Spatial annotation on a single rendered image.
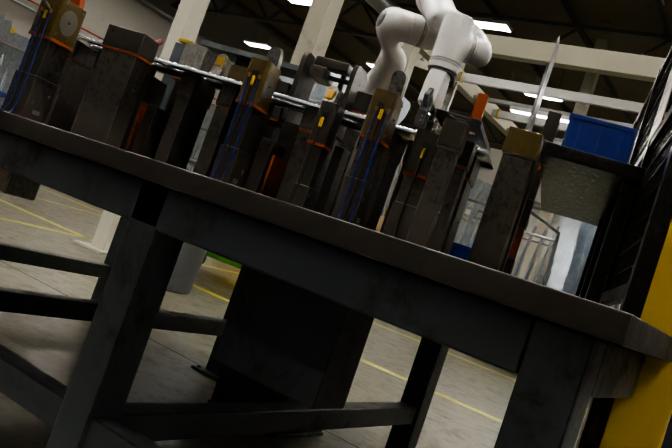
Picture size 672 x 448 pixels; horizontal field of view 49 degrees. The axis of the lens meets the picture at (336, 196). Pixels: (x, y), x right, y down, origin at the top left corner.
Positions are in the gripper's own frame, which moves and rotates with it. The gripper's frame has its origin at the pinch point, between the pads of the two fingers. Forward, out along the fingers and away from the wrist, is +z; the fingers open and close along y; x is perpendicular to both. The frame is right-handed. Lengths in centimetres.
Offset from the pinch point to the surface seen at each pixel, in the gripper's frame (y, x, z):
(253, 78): 22.8, -40.1, 4.3
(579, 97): -731, 6, -230
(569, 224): -649, 41, -68
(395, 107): 22.8, -2.6, 1.6
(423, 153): 24.2, 7.7, 10.5
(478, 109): -14.8, 10.1, -12.1
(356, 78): -16.0, -27.6, -11.8
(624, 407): 53, 61, 47
